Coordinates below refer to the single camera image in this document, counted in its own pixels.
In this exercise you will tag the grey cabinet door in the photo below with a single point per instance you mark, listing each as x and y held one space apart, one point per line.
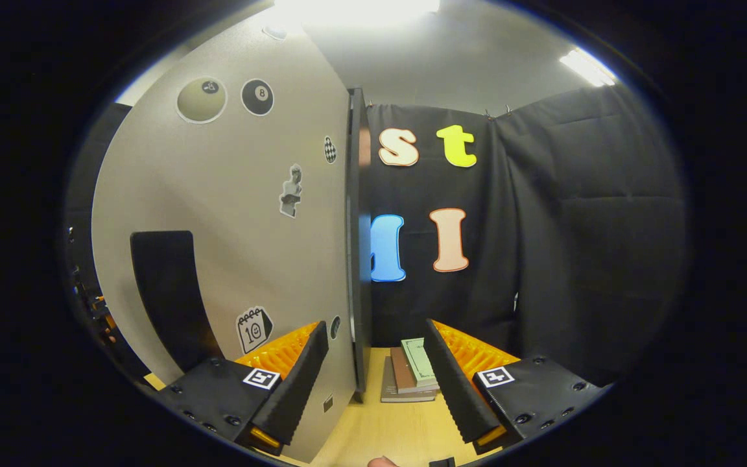
231 214

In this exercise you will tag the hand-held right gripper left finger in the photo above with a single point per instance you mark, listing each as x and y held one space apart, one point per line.
296 383

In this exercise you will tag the black backdrop cloth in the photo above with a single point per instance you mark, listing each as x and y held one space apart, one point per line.
574 259

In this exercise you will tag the brown book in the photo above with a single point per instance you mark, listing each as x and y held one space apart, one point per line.
401 373

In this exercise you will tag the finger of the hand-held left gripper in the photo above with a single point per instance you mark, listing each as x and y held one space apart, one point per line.
106 321

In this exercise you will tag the ceiling light panel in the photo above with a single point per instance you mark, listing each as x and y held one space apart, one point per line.
587 67
357 10

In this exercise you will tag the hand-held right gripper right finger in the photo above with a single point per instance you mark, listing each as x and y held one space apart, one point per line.
454 383

